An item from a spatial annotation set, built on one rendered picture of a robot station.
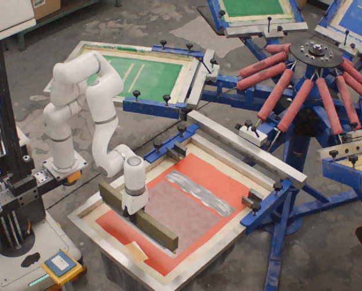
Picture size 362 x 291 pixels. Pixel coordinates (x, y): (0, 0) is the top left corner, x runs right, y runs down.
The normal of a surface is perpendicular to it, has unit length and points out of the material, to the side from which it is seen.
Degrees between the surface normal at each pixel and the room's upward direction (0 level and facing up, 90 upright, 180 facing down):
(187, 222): 0
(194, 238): 0
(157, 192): 0
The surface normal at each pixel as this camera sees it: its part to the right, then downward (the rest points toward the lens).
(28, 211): 0.66, 0.51
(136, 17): 0.03, -0.76
